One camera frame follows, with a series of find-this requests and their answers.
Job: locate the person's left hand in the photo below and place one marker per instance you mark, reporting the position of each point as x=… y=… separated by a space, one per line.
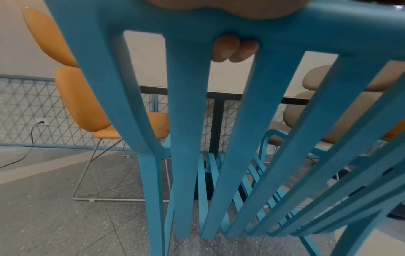
x=227 y=8

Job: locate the light blue slatted chair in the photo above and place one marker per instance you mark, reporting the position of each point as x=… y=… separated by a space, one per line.
x=186 y=120

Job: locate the beige padded chair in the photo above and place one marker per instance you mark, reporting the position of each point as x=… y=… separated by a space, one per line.
x=300 y=112

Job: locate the light blue mesh fence panel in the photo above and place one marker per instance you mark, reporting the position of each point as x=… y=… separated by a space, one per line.
x=25 y=110

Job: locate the white table with black frame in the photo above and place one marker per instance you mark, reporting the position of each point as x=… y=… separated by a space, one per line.
x=218 y=120

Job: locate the white wall socket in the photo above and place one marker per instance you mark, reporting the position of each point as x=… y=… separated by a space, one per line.
x=42 y=121

